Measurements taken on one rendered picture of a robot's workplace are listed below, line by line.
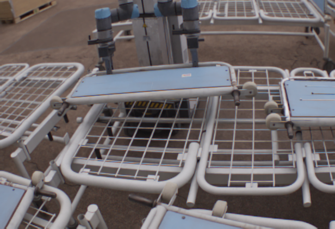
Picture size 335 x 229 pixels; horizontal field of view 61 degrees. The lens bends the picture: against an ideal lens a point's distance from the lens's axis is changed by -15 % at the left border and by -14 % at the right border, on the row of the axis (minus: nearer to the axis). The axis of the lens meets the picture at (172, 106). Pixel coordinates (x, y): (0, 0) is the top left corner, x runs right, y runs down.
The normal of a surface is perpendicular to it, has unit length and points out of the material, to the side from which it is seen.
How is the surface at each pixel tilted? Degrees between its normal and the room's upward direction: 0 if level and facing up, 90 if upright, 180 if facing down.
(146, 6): 90
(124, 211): 0
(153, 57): 90
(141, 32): 90
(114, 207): 0
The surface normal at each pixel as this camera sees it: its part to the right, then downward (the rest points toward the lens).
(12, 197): -0.04, -0.84
